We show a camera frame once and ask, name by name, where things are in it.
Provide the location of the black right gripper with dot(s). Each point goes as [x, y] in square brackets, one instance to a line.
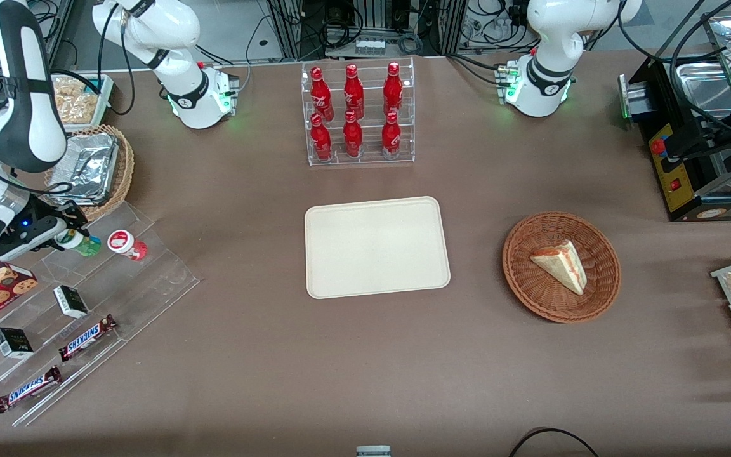
[68, 212]

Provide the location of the Snickers chocolate bar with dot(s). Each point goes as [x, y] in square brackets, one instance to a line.
[28, 389]
[86, 337]

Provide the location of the white power strip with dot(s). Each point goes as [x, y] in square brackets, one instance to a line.
[370, 47]

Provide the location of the small grey device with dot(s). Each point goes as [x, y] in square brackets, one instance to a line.
[373, 451]

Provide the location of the round brown wicker basket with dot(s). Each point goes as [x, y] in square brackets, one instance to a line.
[530, 285]

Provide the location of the red cola bottle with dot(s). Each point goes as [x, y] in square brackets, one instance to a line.
[321, 139]
[353, 136]
[321, 95]
[353, 92]
[393, 89]
[391, 136]

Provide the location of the black food warmer cabinet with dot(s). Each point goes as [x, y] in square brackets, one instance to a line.
[689, 184]

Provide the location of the clear acrylic bottle rack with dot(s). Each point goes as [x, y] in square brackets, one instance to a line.
[368, 158]

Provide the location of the oval tan wicker basket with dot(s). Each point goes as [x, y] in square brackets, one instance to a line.
[123, 171]

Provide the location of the cream plastic tray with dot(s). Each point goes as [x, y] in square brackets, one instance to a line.
[375, 247]

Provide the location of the white plastic bin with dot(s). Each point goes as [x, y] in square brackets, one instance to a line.
[106, 101]

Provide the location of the large clear snack bag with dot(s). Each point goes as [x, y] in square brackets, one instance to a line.
[77, 105]

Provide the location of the small black box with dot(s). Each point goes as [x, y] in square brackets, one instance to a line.
[13, 343]
[71, 301]

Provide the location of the clear acrylic stepped shelf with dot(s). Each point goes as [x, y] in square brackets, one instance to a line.
[150, 279]

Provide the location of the green yogurt cup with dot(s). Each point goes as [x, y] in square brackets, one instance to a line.
[86, 245]

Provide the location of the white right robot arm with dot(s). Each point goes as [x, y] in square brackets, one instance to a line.
[181, 82]

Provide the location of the wrapped triangle sandwich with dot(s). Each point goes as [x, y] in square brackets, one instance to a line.
[562, 263]

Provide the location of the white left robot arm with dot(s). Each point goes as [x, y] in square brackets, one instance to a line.
[549, 76]

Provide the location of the aluminium foil container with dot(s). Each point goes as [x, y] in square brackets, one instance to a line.
[89, 168]

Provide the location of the red gum bottle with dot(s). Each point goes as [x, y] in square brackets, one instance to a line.
[125, 244]

